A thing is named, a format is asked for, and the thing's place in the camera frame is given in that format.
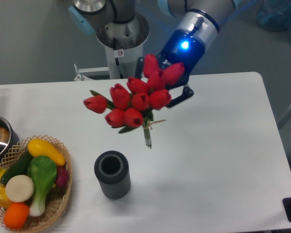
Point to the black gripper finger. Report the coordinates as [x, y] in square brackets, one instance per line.
[139, 67]
[187, 93]

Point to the round cream white vegetable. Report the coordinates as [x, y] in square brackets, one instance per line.
[19, 188]

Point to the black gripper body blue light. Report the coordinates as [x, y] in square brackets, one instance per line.
[181, 47]

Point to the yellow squash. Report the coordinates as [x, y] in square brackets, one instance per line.
[40, 147]

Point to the dark grey ribbed vase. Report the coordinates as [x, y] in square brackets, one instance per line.
[111, 169]

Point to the blue plastic bag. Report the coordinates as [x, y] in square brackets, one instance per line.
[274, 15]

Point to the orange fruit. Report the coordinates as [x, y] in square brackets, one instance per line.
[16, 216]

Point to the yellow bell pepper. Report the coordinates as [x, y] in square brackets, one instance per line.
[5, 202]

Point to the dark green cucumber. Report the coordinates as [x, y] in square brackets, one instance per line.
[19, 167]

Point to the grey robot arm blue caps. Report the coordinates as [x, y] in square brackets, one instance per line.
[202, 19]

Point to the green bok choy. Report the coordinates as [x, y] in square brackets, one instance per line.
[42, 171]

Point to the red tulip bouquet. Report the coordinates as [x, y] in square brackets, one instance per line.
[131, 107]

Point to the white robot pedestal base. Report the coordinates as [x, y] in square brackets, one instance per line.
[123, 44]

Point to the woven wicker basket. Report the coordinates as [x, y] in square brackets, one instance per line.
[58, 197]

